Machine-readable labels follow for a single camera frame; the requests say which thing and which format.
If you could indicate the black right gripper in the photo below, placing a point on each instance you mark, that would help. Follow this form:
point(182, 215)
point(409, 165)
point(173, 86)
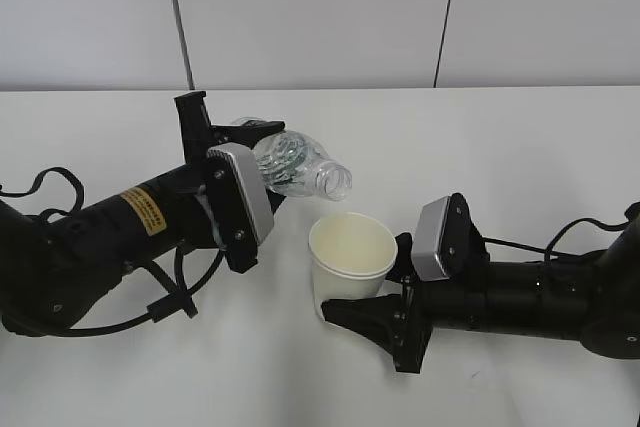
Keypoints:
point(396, 323)

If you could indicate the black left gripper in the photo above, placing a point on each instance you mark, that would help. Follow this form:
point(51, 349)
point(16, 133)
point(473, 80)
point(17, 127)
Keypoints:
point(198, 134)

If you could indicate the clear green-label water bottle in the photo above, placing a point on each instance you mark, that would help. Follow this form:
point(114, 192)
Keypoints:
point(295, 165)

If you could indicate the white paper cup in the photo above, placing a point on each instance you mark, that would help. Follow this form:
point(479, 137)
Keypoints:
point(351, 254)

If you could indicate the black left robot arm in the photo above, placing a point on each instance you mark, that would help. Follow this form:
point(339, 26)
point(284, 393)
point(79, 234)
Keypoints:
point(56, 265)

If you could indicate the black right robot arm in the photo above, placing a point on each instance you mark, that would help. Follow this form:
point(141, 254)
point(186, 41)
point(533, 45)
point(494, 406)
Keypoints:
point(592, 299)

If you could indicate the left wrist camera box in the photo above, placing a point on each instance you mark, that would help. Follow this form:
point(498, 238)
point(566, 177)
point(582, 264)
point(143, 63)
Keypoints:
point(239, 203)

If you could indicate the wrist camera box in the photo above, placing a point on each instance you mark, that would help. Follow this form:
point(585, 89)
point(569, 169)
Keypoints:
point(445, 240)
point(239, 203)

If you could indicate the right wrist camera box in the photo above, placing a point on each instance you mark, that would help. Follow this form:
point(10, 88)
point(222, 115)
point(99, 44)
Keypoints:
point(445, 240)

